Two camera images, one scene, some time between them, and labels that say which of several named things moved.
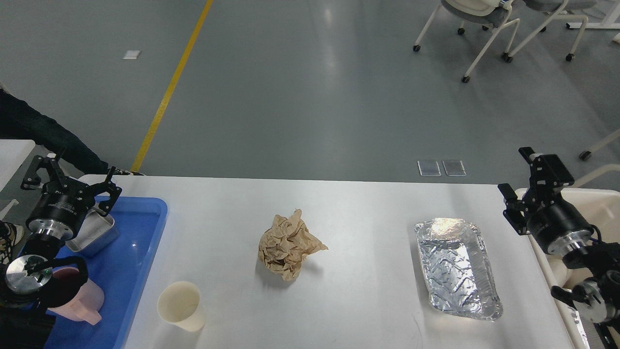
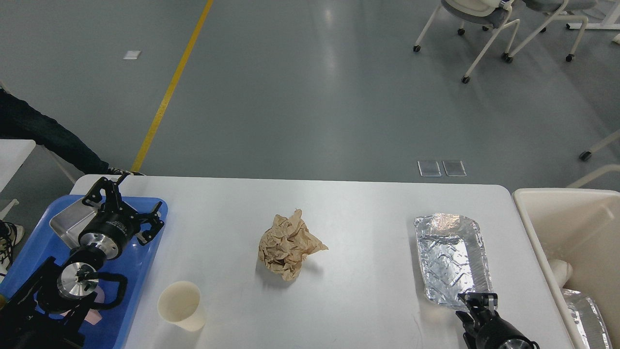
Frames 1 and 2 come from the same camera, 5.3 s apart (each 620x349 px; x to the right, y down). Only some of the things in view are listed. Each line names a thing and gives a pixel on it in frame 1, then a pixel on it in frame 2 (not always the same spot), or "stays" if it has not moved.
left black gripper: (62, 205) to (107, 230)
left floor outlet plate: (428, 168) stays
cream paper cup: (178, 303) stays
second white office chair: (557, 7) stays
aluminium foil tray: (457, 267) stays
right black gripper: (557, 227) to (487, 330)
